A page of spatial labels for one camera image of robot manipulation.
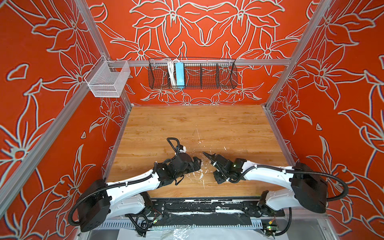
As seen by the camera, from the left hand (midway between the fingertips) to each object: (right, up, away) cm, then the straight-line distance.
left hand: (197, 162), depth 79 cm
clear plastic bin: (-57, +49, +15) cm, 77 cm away
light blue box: (-10, +50, +11) cm, 53 cm away
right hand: (+10, -10, +4) cm, 14 cm away
